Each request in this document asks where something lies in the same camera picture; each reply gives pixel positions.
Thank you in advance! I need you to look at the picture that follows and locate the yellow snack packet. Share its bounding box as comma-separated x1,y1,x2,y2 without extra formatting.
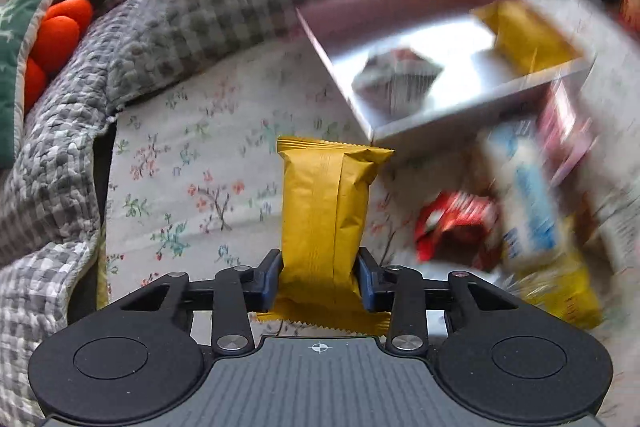
257,136,394,335
471,0,580,76

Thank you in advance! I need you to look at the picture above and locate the silver printed snack packet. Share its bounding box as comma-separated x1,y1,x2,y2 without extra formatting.
352,48,444,117

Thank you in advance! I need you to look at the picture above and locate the red snack packet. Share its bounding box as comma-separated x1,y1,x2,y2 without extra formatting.
414,191,502,272

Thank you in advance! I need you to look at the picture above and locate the floral white cloth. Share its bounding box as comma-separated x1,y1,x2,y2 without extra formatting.
106,0,639,358

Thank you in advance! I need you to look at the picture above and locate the white blue snack packet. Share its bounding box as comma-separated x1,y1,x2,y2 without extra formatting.
478,120,562,272

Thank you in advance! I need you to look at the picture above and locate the yellow snack bag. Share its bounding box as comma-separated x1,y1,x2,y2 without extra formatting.
514,249,603,329

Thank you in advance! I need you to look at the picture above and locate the grey checkered quilt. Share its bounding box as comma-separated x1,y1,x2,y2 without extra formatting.
0,0,501,427

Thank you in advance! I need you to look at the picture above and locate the pink cardboard box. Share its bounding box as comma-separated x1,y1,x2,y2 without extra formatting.
297,0,593,157

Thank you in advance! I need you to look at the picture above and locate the yellow snack packet in box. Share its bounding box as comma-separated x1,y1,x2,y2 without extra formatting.
471,0,580,76

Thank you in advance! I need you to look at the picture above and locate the small orange pumpkin cushion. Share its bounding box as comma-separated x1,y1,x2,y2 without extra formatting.
24,0,93,114

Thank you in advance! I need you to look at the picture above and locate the green embroidered pillow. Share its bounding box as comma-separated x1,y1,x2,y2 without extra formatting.
0,0,53,170

